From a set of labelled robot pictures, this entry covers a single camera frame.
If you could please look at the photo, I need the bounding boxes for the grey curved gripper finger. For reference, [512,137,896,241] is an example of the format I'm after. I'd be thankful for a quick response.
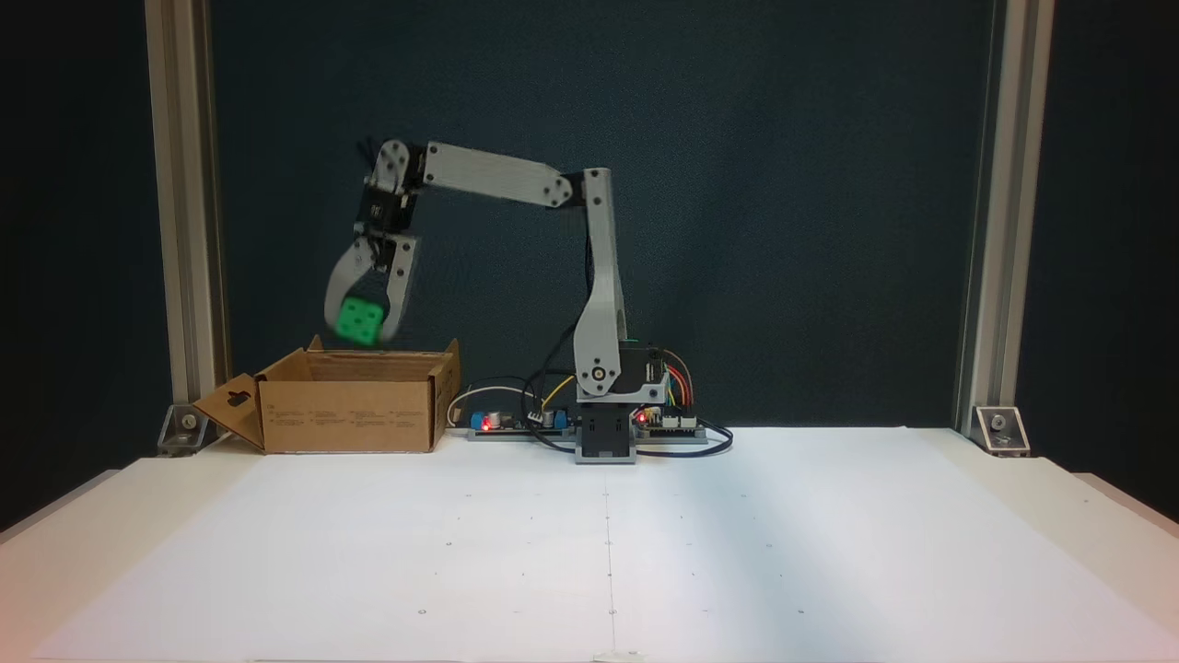
[323,238,378,341]

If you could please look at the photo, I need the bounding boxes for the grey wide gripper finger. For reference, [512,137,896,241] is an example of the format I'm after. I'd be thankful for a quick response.
[380,238,418,344]

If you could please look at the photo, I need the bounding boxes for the green dice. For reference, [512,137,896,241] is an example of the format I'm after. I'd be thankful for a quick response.
[333,296,387,350]

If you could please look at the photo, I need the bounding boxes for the brown cardboard box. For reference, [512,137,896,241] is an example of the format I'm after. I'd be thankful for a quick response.
[192,336,461,454]

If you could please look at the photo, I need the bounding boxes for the blue circuit board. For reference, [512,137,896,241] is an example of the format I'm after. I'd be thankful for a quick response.
[470,408,578,439]

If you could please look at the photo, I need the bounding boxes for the white cable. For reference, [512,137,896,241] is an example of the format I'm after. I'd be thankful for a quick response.
[448,378,528,430]

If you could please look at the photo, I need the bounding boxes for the aluminium frame post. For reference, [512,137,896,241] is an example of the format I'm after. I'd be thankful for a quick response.
[145,0,229,434]
[953,0,1056,439]

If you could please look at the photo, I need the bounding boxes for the yellow wire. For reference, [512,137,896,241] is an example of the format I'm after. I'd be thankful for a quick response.
[538,374,576,417]

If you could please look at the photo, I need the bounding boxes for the metal corner bracket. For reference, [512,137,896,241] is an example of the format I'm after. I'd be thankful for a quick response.
[157,403,218,457]
[974,405,1032,455]

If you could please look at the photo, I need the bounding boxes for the grey base plate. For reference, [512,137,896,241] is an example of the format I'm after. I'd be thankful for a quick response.
[465,419,711,447]

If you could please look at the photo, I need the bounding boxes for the circuit board with jumper wires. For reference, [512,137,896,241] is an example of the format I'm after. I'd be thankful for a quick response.
[634,405,701,439]

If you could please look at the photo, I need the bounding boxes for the red jumper wire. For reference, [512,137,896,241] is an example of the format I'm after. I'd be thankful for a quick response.
[658,347,697,413]

